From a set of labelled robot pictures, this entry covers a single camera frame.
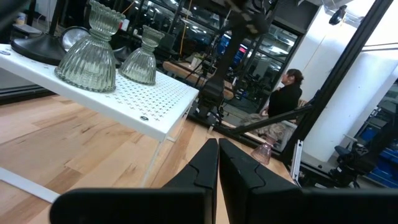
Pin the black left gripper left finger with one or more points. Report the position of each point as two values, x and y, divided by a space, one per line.
199 174

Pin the pink ribbed glass candle holder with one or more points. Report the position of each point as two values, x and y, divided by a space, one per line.
262 154

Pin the black office chair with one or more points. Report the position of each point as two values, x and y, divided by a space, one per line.
351 165

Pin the black aluminium rig frame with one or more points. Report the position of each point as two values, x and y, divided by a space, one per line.
342 62

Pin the blue storage bins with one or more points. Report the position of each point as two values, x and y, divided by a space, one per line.
388 155

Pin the beige fabric bundle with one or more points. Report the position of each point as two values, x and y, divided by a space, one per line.
276 130

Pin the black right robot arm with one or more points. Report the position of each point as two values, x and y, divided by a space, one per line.
217 84

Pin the person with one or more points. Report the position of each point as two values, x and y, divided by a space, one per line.
284 99

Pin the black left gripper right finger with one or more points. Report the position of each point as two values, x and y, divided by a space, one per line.
242 180

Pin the white aluminium extrusion piece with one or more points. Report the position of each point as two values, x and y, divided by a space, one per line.
297 161

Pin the white building column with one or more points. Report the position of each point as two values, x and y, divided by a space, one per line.
351 102

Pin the clear ribbed glass candle holder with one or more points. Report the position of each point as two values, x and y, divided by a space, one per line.
140 65
87 62

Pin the white perforated metal shelf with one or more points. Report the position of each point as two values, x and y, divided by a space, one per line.
140 99

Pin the black ceiling camera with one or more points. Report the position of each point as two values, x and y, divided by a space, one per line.
337 15

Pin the tall black candlestick holder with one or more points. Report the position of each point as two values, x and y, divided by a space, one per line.
73 37

